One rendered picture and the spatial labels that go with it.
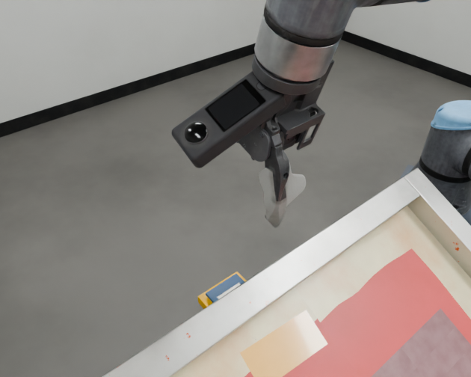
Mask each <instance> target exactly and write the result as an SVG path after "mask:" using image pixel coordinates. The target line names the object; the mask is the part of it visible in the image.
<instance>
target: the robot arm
mask: <svg viewBox="0 0 471 377"><path fill-rule="evenodd" d="M412 1H416V2H419V3H421V2H427V1H430V0H266V3H265V8H264V14H263V16H262V21H261V25H260V28H259V33H258V36H257V39H256V44H255V47H254V51H255V53H254V56H253V61H252V70H253V71H251V72H250V73H248V74H247V75H246V76H245V77H243V78H242V79H240V80H239V81H238V82H236V83H235V84H234V85H232V86H231V87H230V88H228V89H226V90H225V91H224V92H223V93H222V94H220V95H218V96H217V97H215V98H214V99H213V100H212V101H210V102H209V103H207V104H206V105H204V106H203V107H202V108H201V109H199V110H198V111H196V112H195V113H193V114H192V115H191V116H190V117H188V118H187V119H185V120H184V121H182V122H181V123H180V124H179V125H177V126H176V127H174V128H173V129H172V132H171V133H172V136H173V138H174V139H175V140H176V142H177V143H178V145H179V146H180V147H181V148H182V150H183V151H184V153H185V154H186V156H187V157H188V158H189V159H190V160H191V162H192V163H193V165H194V166H195V167H196V168H202V167H203V166H205V165H206V164H208V163H209V162H210V161H212V160H213V159H214V158H216V157H217V156H219V155H220V154H221V153H222V152H224V151H225V150H227V149H228V148H229V147H231V146H232V145H234V143H236V142H237V143H240V145H241V146H242V147H243V148H244V149H245V150H246V151H247V152H248V154H249V155H250V156H251V158H252V160H256V161H258V162H263V161H265V167H266V168H265V169H264V170H262V171H261V172H259V182H260V184H261V186H262V188H263V191H264V195H265V197H264V204H265V208H266V214H265V218H266V219H267V220H268V221H269V222H270V223H271V224H272V225H273V226H274V227H278V226H279V225H280V223H281V221H282V220H283V216H284V213H285V211H286V207H287V206H288V205H289V204H290V203H291V202H292V201H293V200H294V199H295V198H296V197H297V196H298V195H299V194H300V193H301V192H302V191H303V190H304V188H305V186H306V179H305V176H304V175H302V174H293V173H292V172H291V167H290V163H289V159H288V156H287V155H286V153H285V152H284V150H285V149H287V148H289V147H291V146H293V145H294V144H296V143H298V142H299V144H298V146H297V148H296V149H297V150H299V149H301V148H303V147H305V146H307V145H309V144H311V143H312V141H313V139H314V137H315V134H316V132H317V130H318V128H319V126H320V124H321V122H322V120H323V118H324V116H325V114H326V113H325V112H324V111H323V110H322V109H321V108H319V107H318V106H317V104H316V102H317V99H318V97H319V95H320V93H321V90H322V88H323V87H324V83H325V82H326V80H327V77H328V75H329V73H330V70H331V68H332V66H333V63H334V60H333V59H332V58H333V56H334V53H335V51H336V48H337V46H338V45H339V42H340V40H341V38H342V34H343V32H344V30H345V27H346V25H347V24H348V21H349V19H350V17H351V14H352V12H353V10H354V9H355V8H356V7H371V6H379V5H386V4H399V3H405V2H412ZM315 111H316V112H317V114H315ZM314 125H315V128H314V130H313V133H312V134H311V136H310V137H309V138H307V139H305V137H306V135H307V133H308V131H309V128H310V127H311V126H314ZM304 139H305V140H304ZM416 168H418V169H420V171H421V172H422V173H423V174H424V175H425V176H426V177H427V178H428V180H429V181H430V182H431V183H432V184H433V185H434V186H435V187H436V188H437V190H438V191H439V192H440V193H441V194H442V195H443V196H444V198H445V199H447V201H448V202H450V204H451V205H452V206H453V207H454V208H455V209H456V210H457V211H458V212H459V213H460V215H461V216H462V215H465V214H466V213H468V212H469V210H470V207H471V100H458V101H452V102H448V103H445V104H443V105H442V106H440V107H439V108H438V109H437V112H436V114H435V116H434V119H433V120H432V121H431V128H430V130H429V133H428V137H427V139H426V142H425V146H424V148H423V151H422V155H421V157H420V160H419V162H418V163H417V164H416V165H415V167H414V168H413V169H412V170H411V171H413V170H414V169H416Z"/></svg>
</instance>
